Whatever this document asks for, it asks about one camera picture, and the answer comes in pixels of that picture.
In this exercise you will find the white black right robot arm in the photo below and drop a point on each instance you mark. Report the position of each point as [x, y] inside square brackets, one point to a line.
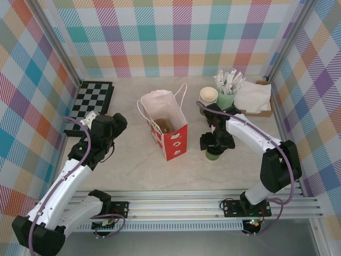
[250, 130]

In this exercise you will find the small circuit board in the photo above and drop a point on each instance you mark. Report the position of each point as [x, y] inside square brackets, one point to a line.
[253, 223]
[105, 225]

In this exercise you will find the brown pulp cup carrier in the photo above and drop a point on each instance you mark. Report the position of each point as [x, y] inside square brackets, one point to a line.
[163, 125]

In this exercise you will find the white paper wrapped straw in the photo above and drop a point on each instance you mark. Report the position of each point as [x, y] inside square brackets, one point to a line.
[223, 78]
[228, 82]
[219, 82]
[238, 81]
[232, 77]

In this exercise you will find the aluminium frame post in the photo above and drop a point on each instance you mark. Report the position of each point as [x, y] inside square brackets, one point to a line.
[291, 37]
[57, 40]

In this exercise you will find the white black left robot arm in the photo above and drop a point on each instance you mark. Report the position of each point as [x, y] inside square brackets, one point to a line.
[61, 184]

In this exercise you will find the brown cardboard napkin box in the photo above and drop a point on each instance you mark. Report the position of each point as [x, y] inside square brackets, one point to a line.
[262, 114]

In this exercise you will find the black grey chessboard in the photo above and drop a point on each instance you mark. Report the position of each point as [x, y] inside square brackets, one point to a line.
[88, 98]

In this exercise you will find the white paper napkin stack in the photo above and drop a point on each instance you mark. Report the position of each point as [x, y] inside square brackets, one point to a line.
[253, 96]

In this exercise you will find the white red poppy paper bag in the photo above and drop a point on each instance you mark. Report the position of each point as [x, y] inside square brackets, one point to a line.
[175, 144]

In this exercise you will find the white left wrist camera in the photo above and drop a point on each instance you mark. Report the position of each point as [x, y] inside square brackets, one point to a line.
[89, 120]

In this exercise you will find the stack of paper cups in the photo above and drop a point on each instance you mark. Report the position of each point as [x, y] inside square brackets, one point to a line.
[208, 94]

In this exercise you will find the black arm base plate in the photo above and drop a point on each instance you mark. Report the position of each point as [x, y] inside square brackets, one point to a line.
[121, 209]
[230, 208]

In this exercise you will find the mint green cylindrical holder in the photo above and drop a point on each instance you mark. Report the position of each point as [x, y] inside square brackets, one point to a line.
[225, 100]

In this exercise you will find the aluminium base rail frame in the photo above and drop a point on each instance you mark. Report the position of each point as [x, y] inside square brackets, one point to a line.
[173, 205]

